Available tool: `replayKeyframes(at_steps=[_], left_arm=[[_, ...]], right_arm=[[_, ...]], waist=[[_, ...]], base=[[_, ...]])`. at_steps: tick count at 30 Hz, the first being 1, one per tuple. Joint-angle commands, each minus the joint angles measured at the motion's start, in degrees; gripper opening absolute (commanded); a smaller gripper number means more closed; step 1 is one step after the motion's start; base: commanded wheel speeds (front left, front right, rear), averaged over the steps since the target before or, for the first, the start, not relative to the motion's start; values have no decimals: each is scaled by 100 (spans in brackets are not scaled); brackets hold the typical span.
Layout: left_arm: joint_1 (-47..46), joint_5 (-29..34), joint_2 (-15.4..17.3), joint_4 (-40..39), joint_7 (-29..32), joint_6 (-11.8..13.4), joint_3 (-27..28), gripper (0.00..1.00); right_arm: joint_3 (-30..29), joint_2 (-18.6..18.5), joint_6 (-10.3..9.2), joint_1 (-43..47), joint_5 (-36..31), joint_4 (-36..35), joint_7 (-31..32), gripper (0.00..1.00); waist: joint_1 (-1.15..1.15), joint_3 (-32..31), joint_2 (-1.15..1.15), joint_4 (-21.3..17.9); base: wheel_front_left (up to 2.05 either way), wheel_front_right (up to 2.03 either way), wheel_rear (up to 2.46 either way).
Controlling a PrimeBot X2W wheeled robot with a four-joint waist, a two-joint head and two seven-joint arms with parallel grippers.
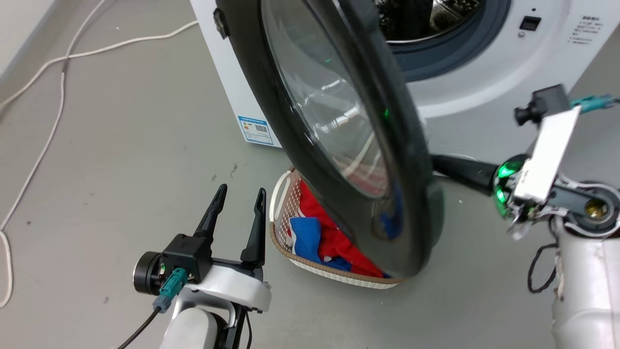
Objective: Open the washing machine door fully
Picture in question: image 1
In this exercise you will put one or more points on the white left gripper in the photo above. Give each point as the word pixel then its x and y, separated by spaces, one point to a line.
pixel 237 288

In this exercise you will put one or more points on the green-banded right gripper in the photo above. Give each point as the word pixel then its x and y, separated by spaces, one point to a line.
pixel 506 186

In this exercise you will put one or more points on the black round glass washer door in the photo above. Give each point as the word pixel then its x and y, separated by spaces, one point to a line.
pixel 334 121

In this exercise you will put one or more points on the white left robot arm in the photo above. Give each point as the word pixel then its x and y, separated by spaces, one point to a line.
pixel 193 327

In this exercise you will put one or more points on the white front-load washing machine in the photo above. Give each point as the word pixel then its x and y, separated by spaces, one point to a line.
pixel 484 97

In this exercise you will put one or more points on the grey-blue rubber door gasket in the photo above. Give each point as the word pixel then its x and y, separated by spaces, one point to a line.
pixel 479 43

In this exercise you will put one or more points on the steel washing machine drum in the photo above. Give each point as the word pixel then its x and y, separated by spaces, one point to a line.
pixel 436 17

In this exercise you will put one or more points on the black door lock socket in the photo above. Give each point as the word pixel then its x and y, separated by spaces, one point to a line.
pixel 530 23

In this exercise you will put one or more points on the white beige woven laundry basket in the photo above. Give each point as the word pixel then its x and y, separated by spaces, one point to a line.
pixel 283 203

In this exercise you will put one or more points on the blue garment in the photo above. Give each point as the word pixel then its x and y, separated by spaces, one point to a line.
pixel 306 235

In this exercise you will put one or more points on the blue energy label sticker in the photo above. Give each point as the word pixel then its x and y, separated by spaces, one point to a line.
pixel 256 130

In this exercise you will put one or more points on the red garment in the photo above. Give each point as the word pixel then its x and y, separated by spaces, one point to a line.
pixel 339 242

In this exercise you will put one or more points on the white warning text sticker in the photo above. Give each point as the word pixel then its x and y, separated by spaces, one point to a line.
pixel 587 30

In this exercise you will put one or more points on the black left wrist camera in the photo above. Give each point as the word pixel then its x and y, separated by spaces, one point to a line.
pixel 186 254

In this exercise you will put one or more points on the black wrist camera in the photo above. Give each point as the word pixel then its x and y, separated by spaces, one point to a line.
pixel 186 254
pixel 547 103

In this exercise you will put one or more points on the white right camera bracket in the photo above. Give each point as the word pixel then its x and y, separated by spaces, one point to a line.
pixel 550 155

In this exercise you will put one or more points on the teal left camera connector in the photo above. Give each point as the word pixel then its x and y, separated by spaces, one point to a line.
pixel 172 286

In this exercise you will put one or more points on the teal camera connector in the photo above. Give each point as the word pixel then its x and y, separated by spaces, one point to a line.
pixel 172 286
pixel 593 102

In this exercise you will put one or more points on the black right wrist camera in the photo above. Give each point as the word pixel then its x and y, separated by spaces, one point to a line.
pixel 547 103

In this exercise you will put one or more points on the teal right camera connector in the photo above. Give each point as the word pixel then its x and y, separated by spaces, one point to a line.
pixel 593 102

